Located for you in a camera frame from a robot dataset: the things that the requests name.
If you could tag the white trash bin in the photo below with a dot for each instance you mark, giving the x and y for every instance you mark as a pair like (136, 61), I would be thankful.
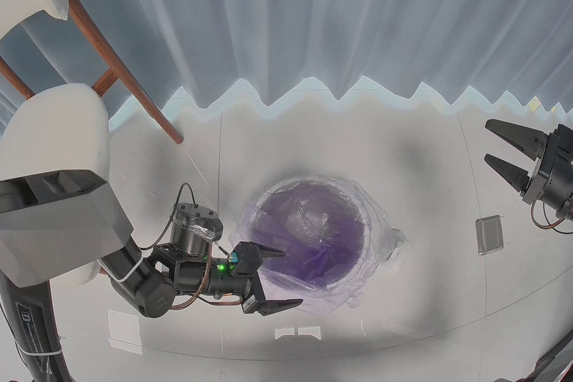
(366, 237)

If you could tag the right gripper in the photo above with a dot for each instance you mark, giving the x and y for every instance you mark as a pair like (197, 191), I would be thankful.
(553, 174)

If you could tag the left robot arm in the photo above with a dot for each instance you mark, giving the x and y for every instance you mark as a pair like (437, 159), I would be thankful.
(67, 228)

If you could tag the white curtain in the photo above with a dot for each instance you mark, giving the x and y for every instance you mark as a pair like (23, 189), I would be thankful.
(313, 4)

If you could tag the purple plastic bag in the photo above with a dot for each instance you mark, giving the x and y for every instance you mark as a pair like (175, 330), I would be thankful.
(322, 232)

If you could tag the clear plastic package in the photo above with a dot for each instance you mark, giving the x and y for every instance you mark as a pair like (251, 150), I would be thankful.
(490, 235)

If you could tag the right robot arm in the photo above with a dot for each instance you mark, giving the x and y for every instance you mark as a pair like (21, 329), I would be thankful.
(559, 355)

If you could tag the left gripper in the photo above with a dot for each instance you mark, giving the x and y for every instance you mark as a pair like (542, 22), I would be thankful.
(232, 279)

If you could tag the white cushioned wooden chair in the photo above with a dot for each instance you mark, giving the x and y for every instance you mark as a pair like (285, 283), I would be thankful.
(53, 125)

